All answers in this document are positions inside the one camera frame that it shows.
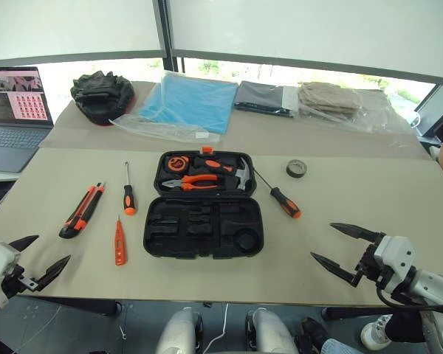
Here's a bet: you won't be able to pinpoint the screwdriver black orange handle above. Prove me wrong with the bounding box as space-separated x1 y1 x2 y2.
123 161 137 217
251 166 303 220

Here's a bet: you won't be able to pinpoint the white shoe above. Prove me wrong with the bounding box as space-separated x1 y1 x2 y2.
360 313 394 352

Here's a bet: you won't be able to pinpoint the grey laptop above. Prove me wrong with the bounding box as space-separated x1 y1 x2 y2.
0 66 55 174

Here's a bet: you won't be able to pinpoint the grey tape roll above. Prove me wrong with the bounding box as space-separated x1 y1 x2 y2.
285 159 309 181

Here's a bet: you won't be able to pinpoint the blue cloth in plastic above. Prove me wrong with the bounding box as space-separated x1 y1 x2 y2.
109 69 241 145

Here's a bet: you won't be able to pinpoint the orange black tape measure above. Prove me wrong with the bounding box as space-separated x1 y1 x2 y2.
165 156 189 174

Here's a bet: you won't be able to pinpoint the silver rounded leg cover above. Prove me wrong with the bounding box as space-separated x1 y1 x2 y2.
154 306 205 354
244 307 301 354

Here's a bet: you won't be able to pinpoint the black tool case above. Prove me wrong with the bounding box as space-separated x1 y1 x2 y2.
142 146 265 260

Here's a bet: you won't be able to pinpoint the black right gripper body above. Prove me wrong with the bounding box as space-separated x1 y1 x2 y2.
355 241 385 284

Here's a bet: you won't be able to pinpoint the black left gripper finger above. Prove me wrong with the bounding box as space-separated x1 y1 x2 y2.
34 254 72 293
7 235 40 254

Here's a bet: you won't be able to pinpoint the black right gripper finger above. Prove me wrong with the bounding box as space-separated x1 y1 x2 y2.
329 222 387 245
309 251 367 289

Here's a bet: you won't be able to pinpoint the beige folded cloth stack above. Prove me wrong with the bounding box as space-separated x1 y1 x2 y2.
298 81 363 120

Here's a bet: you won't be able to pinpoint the dark window frame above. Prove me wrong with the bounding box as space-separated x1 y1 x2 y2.
0 0 443 88

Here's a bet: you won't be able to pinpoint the black table foot bar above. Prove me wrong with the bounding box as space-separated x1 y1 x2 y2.
21 294 123 317
321 305 393 322

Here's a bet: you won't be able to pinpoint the orange handled pliers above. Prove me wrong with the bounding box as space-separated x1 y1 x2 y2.
161 173 220 193

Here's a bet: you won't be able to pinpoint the black framed monitor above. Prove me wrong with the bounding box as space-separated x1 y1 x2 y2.
413 84 443 139

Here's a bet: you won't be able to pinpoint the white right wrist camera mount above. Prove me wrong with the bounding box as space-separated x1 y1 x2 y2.
373 235 416 294

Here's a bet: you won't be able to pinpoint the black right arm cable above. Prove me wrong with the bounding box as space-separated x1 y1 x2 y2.
375 286 443 315

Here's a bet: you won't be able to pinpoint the white roller blind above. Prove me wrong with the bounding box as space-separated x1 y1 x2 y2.
0 0 162 63
167 0 443 80

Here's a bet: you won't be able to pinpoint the beige cloth in plastic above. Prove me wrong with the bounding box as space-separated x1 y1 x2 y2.
291 82 400 134

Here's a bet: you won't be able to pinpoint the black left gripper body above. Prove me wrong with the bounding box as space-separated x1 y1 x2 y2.
1 263 38 296

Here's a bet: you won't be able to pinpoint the blue folded cloth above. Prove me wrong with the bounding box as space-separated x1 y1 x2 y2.
137 73 241 136

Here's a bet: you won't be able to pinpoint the black crumpled bag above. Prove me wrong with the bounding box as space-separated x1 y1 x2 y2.
70 70 136 128

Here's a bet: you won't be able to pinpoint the white floor cable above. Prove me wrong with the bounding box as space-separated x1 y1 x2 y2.
202 302 231 354

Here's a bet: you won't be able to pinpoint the orange voltage tester pen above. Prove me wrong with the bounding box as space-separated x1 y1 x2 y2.
114 215 128 267

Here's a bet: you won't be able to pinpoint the dark grey folded cloth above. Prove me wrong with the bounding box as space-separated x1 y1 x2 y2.
233 80 301 119

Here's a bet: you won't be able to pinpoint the orange black utility knife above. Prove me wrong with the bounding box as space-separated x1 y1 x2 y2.
58 181 107 240

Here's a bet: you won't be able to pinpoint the claw hammer orange black handle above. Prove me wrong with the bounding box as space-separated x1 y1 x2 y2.
193 156 254 193

